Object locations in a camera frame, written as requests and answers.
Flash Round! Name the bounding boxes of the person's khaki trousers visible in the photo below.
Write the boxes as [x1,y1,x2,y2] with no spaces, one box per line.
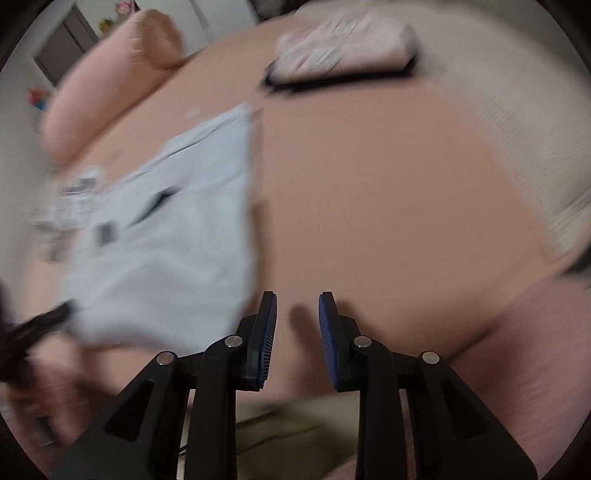
[235,397,361,480]

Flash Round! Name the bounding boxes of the folded navy garment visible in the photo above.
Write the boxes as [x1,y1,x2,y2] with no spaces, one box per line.
[263,53,419,95]

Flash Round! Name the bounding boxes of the folded pink printed garment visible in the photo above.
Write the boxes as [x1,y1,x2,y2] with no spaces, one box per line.
[274,11,416,84]

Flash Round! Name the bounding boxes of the crumpled printed white garment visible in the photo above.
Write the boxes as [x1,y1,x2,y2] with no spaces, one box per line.
[30,166,107,261]

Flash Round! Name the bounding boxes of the white wardrobe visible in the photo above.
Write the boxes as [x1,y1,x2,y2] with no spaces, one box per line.
[185,0,259,51]

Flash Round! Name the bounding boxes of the brown door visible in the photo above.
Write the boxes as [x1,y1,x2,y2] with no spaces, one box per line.
[32,4,100,88]

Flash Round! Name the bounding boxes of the light blue navy-trimmed t-shirt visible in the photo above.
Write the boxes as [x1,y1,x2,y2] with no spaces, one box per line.
[60,104,259,347]

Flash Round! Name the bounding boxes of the round pink bed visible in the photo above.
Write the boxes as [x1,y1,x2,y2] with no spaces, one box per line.
[0,23,561,402]

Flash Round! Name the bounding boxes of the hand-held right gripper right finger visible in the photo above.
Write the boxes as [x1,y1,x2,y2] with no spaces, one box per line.
[318,292,539,480]

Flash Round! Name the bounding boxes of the pink fluffy rug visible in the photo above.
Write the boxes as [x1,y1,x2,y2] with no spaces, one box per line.
[0,272,591,480]

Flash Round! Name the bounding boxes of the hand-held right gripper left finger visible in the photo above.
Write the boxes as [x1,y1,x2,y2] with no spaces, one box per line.
[53,291,279,480]

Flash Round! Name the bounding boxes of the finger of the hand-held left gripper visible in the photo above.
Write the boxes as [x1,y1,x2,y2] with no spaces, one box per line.
[9,299,77,344]

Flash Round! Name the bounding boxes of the rolled pink quilt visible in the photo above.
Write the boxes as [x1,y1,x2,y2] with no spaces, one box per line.
[39,9,183,164]

